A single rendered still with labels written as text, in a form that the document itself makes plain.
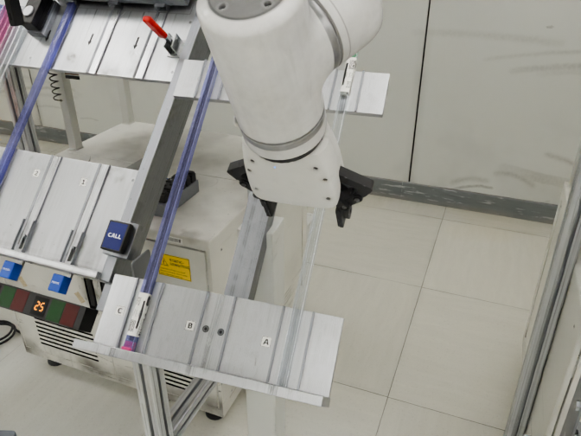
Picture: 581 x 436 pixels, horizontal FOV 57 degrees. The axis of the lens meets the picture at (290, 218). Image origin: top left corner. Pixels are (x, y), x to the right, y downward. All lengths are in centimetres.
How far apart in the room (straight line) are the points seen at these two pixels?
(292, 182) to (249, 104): 14
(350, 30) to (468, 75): 214
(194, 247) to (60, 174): 34
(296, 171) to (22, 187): 69
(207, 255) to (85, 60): 48
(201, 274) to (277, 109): 85
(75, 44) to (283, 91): 83
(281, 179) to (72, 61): 72
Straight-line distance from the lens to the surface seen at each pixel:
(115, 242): 91
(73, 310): 99
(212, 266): 124
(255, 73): 42
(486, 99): 262
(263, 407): 107
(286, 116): 46
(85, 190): 103
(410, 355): 186
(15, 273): 107
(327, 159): 53
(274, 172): 56
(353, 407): 167
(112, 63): 114
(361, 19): 47
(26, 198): 111
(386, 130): 272
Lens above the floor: 123
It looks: 28 degrees down
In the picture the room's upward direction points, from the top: straight up
